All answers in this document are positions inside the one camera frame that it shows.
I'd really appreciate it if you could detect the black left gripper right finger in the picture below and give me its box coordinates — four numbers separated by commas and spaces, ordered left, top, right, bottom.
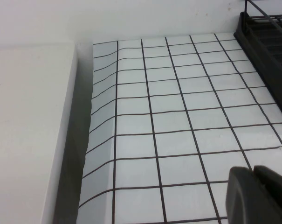
253, 165, 282, 224

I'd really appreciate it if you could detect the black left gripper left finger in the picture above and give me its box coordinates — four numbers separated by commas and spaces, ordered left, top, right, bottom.
225, 166, 257, 224

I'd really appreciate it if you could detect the white black-grid tablecloth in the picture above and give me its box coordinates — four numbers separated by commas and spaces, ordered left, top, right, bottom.
76, 32, 282, 224

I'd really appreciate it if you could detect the black plastic drip tray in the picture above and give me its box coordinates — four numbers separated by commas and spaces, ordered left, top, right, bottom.
233, 11, 282, 123

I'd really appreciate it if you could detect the white box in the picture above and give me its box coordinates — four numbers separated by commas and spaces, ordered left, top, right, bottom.
0, 40, 79, 224

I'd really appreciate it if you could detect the black wire dish rack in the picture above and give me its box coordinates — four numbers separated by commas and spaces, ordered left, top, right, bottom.
244, 0, 282, 26

